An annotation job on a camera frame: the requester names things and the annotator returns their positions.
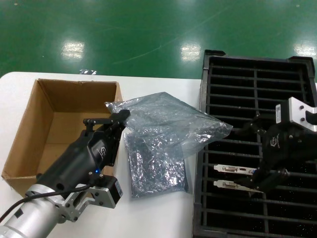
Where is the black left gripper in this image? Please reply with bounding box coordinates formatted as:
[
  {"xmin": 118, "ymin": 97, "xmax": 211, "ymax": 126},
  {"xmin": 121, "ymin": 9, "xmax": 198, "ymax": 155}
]
[{"xmin": 37, "ymin": 109, "xmax": 131, "ymax": 199}]

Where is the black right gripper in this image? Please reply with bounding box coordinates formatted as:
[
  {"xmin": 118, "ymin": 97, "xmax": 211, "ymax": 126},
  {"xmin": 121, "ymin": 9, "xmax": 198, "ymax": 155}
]
[{"xmin": 234, "ymin": 113, "xmax": 317, "ymax": 196}]

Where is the grey antistatic bag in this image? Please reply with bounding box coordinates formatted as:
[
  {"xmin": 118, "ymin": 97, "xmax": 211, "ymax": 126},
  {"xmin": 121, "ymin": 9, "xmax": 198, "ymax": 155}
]
[{"xmin": 104, "ymin": 91, "xmax": 234, "ymax": 164}]

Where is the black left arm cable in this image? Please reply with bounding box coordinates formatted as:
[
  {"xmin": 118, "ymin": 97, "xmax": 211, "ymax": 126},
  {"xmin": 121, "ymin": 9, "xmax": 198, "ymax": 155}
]
[{"xmin": 0, "ymin": 179, "xmax": 97, "ymax": 224}]

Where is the brown cardboard box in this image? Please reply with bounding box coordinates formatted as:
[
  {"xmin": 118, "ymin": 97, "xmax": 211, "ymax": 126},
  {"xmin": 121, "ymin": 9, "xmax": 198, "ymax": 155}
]
[{"xmin": 1, "ymin": 78, "xmax": 124, "ymax": 198}]

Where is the right wrist camera silver bracket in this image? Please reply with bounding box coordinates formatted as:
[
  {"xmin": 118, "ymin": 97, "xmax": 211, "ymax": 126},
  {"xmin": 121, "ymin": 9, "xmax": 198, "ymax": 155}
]
[{"xmin": 275, "ymin": 97, "xmax": 317, "ymax": 133}]

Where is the graphics card with metal bracket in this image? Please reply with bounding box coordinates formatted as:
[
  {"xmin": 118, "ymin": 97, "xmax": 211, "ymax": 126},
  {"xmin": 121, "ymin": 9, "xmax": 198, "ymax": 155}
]
[
  {"xmin": 213, "ymin": 163, "xmax": 259, "ymax": 176},
  {"xmin": 212, "ymin": 180, "xmax": 264, "ymax": 193}
]

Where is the black slotted plastic container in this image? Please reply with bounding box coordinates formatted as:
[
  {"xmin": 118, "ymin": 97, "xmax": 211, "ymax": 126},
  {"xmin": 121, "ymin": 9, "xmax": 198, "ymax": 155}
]
[{"xmin": 192, "ymin": 49, "xmax": 317, "ymax": 238}]

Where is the flat empty antistatic bag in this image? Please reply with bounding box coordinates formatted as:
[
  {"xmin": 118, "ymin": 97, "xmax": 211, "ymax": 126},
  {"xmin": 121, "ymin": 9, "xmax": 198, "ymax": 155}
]
[{"xmin": 123, "ymin": 131, "xmax": 193, "ymax": 199}]

